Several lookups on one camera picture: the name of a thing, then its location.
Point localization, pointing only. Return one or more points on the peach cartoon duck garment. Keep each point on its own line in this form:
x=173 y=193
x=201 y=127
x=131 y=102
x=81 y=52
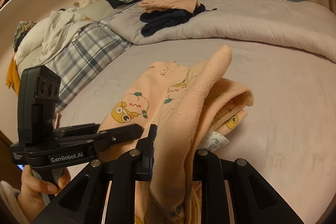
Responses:
x=188 y=105

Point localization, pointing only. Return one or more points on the plaid blue white pillow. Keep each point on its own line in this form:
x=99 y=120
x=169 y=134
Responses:
x=84 y=58

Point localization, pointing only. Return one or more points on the person left hand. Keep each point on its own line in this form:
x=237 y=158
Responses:
x=30 y=197

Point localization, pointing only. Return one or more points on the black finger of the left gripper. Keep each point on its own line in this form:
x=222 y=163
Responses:
x=104 y=139
x=76 y=130

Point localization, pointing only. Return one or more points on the pink bed sheet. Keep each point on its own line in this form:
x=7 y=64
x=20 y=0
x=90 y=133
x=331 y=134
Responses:
x=289 y=132

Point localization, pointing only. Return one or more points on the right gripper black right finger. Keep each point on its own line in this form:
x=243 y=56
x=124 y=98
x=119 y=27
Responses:
x=235 y=192

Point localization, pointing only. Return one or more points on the folded peach clothes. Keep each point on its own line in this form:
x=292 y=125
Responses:
x=162 y=5

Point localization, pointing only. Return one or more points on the folded navy clothes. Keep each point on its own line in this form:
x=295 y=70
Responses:
x=159 y=20

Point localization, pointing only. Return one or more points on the pink rolled quilt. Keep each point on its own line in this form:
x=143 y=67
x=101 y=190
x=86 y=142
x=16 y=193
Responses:
x=303 y=25

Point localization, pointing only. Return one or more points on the black left camera box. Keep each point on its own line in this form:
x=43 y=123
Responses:
x=38 y=94

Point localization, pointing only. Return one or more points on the white crumpled clothes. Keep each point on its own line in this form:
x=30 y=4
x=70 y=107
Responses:
x=52 y=34

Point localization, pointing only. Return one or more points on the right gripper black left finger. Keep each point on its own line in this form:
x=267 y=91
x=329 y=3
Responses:
x=103 y=192

